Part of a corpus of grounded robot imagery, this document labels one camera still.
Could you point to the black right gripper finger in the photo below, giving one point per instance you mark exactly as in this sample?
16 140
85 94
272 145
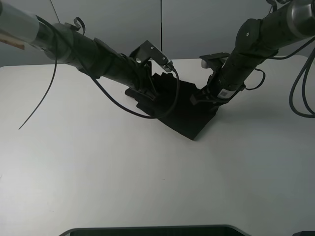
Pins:
216 104
200 97

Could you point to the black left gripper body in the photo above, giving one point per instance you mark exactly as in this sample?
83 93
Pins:
142 81

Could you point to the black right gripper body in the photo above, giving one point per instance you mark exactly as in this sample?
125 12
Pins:
219 88

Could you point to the black printed t-shirt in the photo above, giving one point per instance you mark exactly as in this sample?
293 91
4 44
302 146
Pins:
173 106

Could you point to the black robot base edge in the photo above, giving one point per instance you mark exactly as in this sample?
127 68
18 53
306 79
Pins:
197 230

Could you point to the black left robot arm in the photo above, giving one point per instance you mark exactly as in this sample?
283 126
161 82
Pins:
90 56

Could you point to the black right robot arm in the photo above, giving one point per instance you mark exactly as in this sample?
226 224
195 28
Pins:
257 40

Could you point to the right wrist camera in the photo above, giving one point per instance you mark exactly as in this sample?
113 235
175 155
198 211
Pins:
213 61

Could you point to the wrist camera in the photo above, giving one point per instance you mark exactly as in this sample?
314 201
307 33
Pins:
213 61
147 51

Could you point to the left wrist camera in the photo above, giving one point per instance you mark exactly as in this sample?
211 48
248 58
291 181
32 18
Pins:
147 51

